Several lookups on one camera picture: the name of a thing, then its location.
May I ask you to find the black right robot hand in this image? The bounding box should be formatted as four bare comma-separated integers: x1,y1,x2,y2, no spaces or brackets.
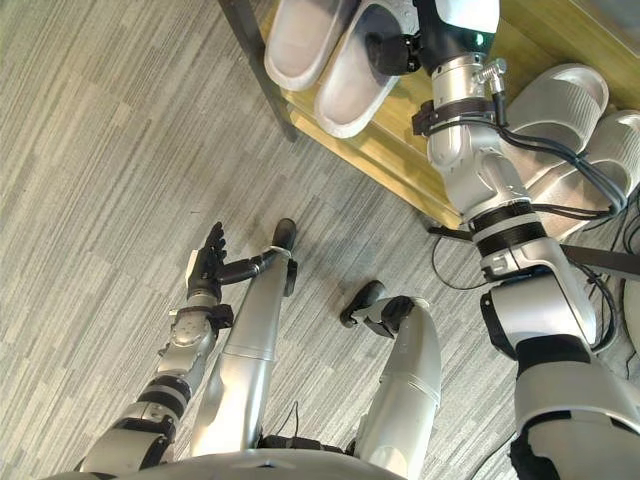
366,0,502,77

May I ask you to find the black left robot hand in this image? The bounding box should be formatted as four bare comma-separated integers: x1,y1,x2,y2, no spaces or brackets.
185,221,262,303

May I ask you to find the white slipper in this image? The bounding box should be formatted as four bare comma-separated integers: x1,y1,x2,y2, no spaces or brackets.
314,0,422,140
263,0,352,93

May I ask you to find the silver left robot leg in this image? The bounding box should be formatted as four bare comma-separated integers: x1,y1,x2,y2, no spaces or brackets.
191,217,300,459

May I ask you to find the silver robot leg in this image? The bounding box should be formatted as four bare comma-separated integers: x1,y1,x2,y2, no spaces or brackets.
339,280,444,465
191,217,300,459

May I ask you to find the grey ribbed slipper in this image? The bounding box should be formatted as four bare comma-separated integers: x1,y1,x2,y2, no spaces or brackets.
524,109,640,242
499,63,612,201

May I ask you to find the grey robot torso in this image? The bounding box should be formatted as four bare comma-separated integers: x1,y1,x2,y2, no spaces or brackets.
43,447,419,480

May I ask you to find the silver right robot leg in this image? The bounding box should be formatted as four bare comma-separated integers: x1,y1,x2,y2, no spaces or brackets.
339,280,444,465

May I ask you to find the white round base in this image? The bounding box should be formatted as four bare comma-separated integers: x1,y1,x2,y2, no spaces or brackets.
619,275,640,362

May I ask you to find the wooden shoe rack dark frame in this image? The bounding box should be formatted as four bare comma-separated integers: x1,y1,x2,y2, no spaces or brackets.
217,0,640,232

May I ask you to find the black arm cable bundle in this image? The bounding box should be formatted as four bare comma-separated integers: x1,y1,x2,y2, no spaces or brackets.
475,57,632,219

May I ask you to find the thin black floor cable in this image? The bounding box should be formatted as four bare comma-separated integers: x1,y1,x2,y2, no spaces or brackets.
428,225,497,291

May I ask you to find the black flat strap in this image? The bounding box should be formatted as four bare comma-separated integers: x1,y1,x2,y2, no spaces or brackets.
558,243,640,277

